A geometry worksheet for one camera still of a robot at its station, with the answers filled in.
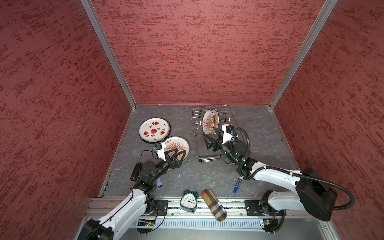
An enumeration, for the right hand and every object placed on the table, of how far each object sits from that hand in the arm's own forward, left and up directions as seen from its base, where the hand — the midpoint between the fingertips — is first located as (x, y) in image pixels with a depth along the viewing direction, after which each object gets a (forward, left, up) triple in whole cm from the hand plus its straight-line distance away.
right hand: (207, 134), depth 75 cm
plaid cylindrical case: (-29, -3, -21) cm, 36 cm away
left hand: (-6, +13, -8) cm, 17 cm away
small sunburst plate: (+20, -3, -15) cm, 25 cm away
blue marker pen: (-19, -17, -23) cm, 34 cm away
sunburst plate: (+16, -8, -9) cm, 20 cm away
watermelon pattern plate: (+18, +35, -20) cm, 45 cm away
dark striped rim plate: (+10, +29, -21) cm, 37 cm away
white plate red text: (+8, +17, -22) cm, 29 cm away
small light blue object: (-17, +27, -20) cm, 38 cm away
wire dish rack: (+31, -18, -23) cm, 43 cm away
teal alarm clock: (-27, +11, -19) cm, 34 cm away
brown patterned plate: (+8, +17, -21) cm, 29 cm away
